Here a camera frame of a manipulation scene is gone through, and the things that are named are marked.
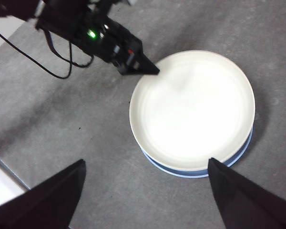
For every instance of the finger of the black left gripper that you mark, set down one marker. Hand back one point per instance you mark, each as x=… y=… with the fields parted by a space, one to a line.
x=133 y=73
x=143 y=64

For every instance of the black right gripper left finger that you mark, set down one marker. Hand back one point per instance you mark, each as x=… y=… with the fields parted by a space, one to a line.
x=43 y=205

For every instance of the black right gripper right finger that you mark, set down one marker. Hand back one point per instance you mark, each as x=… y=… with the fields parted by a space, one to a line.
x=248 y=202

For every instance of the white round plate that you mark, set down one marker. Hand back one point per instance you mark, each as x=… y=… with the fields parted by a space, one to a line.
x=193 y=112

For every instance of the blue round plate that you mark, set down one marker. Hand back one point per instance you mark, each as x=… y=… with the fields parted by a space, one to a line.
x=181 y=174

